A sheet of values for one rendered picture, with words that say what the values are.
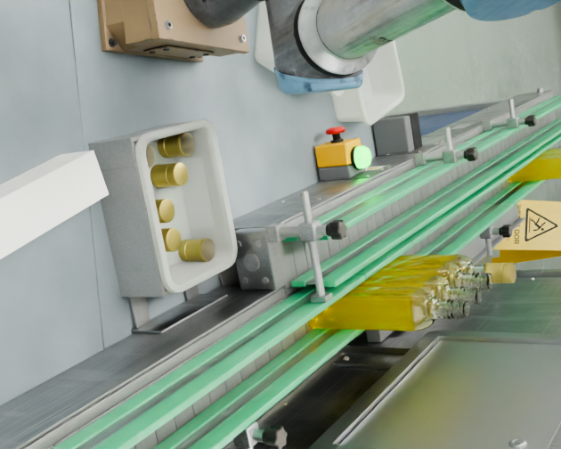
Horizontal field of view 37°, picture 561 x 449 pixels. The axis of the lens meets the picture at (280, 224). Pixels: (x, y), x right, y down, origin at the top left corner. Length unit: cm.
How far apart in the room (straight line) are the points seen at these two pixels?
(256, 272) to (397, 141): 69
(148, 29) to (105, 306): 38
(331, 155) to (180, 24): 55
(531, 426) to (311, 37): 58
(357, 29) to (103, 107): 40
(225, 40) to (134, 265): 36
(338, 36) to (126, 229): 39
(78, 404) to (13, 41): 45
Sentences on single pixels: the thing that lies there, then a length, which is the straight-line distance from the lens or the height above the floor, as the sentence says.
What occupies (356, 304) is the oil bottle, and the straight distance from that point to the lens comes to 130.
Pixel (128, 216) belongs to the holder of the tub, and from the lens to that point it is 114.
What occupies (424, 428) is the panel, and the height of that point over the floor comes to 111.
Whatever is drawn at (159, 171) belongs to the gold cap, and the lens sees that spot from 121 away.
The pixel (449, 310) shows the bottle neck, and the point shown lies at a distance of 125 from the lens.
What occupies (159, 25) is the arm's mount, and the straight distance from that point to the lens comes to 115.
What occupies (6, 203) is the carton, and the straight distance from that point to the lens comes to 99.
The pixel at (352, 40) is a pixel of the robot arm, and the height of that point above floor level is 113.
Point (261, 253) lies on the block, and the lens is 126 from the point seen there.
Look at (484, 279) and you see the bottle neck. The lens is 135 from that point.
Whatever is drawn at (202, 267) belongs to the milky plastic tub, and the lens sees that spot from 122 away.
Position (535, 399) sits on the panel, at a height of 124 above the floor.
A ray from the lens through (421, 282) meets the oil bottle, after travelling 131.
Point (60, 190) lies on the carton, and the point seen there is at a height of 81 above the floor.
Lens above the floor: 157
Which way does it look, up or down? 33 degrees down
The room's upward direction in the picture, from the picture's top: 87 degrees clockwise
